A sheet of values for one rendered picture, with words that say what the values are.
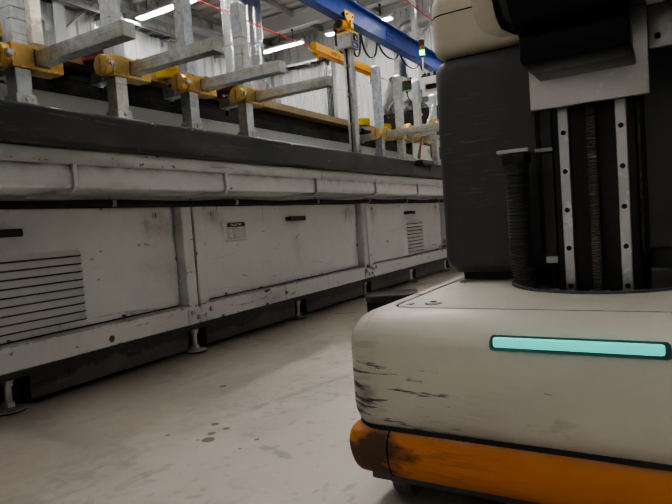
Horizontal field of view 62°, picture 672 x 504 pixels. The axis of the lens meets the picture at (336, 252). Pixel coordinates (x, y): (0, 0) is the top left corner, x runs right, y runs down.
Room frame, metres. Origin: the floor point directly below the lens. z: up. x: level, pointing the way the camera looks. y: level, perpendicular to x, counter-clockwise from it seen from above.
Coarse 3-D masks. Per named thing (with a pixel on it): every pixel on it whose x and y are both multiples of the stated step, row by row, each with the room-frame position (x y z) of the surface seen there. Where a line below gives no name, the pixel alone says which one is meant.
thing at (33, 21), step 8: (24, 0) 2.26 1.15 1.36; (32, 0) 2.26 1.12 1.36; (32, 8) 2.26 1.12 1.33; (32, 16) 2.26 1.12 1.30; (40, 16) 2.29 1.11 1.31; (32, 24) 2.26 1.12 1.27; (40, 24) 2.28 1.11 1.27; (32, 32) 2.25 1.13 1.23; (40, 32) 2.28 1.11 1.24; (32, 40) 2.25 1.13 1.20; (40, 40) 2.28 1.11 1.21
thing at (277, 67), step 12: (276, 60) 1.51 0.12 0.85; (240, 72) 1.58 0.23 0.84; (252, 72) 1.55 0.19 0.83; (264, 72) 1.53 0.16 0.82; (276, 72) 1.52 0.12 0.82; (204, 84) 1.64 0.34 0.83; (216, 84) 1.62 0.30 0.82; (228, 84) 1.61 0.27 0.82; (168, 96) 1.72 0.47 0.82; (180, 96) 1.71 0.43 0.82
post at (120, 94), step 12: (108, 0) 1.40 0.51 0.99; (108, 12) 1.40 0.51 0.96; (120, 12) 1.43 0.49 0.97; (108, 48) 1.41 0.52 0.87; (120, 48) 1.42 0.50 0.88; (108, 84) 1.42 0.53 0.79; (120, 84) 1.42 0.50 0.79; (108, 96) 1.42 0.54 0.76; (120, 96) 1.41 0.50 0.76; (120, 108) 1.41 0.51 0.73
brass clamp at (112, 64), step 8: (96, 56) 1.39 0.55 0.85; (104, 56) 1.38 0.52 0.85; (112, 56) 1.39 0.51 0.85; (120, 56) 1.41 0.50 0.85; (96, 64) 1.39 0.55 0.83; (104, 64) 1.38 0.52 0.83; (112, 64) 1.38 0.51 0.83; (120, 64) 1.41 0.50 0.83; (128, 64) 1.43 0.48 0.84; (96, 72) 1.40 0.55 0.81; (104, 72) 1.38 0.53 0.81; (112, 72) 1.40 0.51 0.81; (120, 72) 1.41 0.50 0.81; (128, 72) 1.43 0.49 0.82; (128, 80) 1.46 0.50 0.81; (136, 80) 1.46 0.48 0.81; (144, 80) 1.47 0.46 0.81
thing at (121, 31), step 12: (108, 24) 1.10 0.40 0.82; (120, 24) 1.08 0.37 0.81; (132, 24) 1.10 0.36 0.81; (84, 36) 1.14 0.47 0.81; (96, 36) 1.12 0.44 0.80; (108, 36) 1.10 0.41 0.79; (120, 36) 1.09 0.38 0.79; (132, 36) 1.10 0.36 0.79; (48, 48) 1.20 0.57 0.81; (60, 48) 1.18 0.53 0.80; (72, 48) 1.16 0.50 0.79; (84, 48) 1.14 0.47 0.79; (96, 48) 1.14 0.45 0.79; (36, 60) 1.22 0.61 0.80; (48, 60) 1.20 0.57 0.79; (60, 60) 1.20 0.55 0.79; (0, 72) 1.29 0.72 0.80
